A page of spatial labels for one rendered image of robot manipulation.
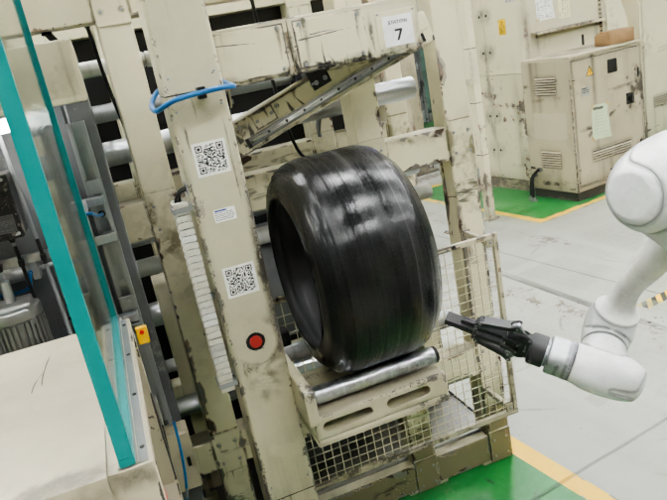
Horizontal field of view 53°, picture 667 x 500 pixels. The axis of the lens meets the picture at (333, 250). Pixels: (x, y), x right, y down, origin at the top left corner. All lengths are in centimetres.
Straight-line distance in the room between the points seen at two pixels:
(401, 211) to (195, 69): 54
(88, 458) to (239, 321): 75
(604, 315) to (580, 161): 458
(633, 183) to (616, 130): 541
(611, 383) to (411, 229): 54
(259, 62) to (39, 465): 117
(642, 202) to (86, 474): 84
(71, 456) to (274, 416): 85
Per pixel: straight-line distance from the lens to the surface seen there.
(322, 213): 146
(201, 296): 157
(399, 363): 169
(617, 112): 648
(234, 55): 177
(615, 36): 652
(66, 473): 91
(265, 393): 168
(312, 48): 183
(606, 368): 157
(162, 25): 149
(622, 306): 164
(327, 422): 171
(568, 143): 615
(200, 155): 150
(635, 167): 108
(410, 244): 148
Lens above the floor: 169
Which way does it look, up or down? 17 degrees down
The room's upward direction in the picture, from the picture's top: 11 degrees counter-clockwise
